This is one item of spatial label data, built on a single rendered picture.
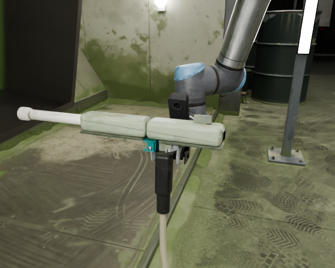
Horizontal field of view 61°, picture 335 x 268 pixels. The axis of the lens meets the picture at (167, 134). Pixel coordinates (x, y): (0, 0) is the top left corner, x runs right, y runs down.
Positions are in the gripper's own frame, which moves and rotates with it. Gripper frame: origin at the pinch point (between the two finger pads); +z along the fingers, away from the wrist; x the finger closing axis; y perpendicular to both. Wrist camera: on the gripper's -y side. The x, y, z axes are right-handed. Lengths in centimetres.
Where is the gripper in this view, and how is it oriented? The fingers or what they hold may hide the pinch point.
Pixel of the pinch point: (161, 144)
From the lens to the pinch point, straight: 58.2
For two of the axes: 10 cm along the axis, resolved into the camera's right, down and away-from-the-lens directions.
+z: -2.8, 2.5, -9.3
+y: -0.5, 9.6, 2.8
